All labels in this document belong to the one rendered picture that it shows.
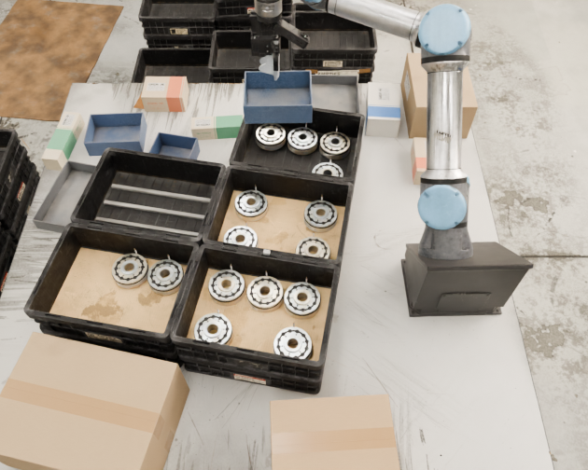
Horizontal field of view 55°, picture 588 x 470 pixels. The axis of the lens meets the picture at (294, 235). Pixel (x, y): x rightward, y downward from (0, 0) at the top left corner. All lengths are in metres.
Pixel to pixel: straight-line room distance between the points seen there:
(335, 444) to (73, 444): 0.62
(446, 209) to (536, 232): 1.57
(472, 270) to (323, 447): 0.60
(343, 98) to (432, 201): 0.99
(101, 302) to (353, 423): 0.78
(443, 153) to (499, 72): 2.33
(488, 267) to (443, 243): 0.13
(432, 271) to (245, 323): 0.53
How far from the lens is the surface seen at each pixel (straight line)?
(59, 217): 2.07
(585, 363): 2.71
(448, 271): 1.55
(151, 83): 2.33
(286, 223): 1.74
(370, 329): 1.72
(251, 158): 1.92
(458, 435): 1.66
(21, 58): 4.00
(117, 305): 1.67
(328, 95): 2.32
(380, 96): 2.21
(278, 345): 1.52
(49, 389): 1.55
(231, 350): 1.44
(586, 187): 3.26
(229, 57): 3.05
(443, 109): 1.43
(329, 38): 2.97
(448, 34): 1.42
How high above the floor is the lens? 2.25
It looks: 56 degrees down
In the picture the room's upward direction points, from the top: straight up
